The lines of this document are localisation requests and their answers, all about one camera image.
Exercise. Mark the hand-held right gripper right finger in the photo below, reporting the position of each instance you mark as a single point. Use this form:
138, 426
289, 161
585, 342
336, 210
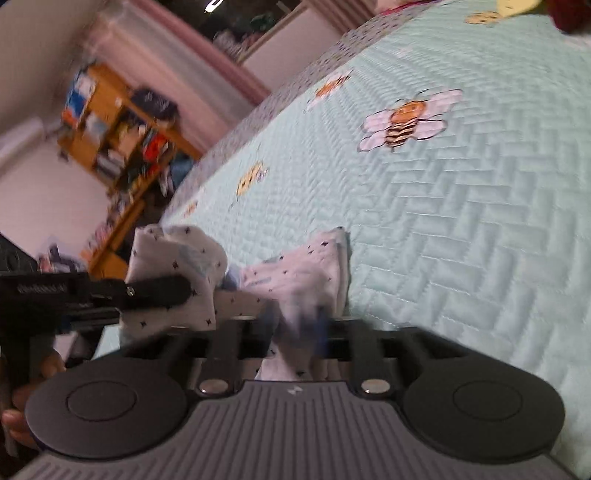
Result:
322, 337

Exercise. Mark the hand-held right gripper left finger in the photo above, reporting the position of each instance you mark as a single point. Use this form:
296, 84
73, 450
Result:
264, 339

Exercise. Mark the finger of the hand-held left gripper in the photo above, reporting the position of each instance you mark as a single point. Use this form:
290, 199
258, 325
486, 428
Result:
147, 291
92, 317

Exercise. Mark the white printed pajama top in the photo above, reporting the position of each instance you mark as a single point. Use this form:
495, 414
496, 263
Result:
295, 277

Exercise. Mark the person's left hand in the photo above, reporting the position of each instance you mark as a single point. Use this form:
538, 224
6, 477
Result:
51, 364

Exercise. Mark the wooden bookshelf with clutter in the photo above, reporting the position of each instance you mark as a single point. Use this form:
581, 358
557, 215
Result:
115, 240

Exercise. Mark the blue plastic bag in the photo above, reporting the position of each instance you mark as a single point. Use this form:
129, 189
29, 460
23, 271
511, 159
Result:
181, 170

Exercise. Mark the white air conditioner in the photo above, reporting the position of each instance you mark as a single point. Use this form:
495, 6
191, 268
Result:
21, 138

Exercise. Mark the dark blue bag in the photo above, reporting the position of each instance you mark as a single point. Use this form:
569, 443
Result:
152, 105

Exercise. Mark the green quilted bedspread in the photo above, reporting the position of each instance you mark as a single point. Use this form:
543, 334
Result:
461, 207

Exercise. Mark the blue and white box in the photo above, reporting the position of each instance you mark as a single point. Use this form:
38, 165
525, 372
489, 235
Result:
78, 99

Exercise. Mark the pink curtain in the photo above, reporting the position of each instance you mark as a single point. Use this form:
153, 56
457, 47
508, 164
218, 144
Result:
341, 14
184, 78

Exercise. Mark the row of windowsill items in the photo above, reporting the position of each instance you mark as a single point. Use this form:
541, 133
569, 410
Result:
244, 39

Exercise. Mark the dark window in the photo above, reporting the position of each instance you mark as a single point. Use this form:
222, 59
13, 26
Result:
240, 14

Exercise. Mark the dark red garment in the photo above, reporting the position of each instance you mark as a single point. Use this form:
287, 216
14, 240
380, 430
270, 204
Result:
572, 14

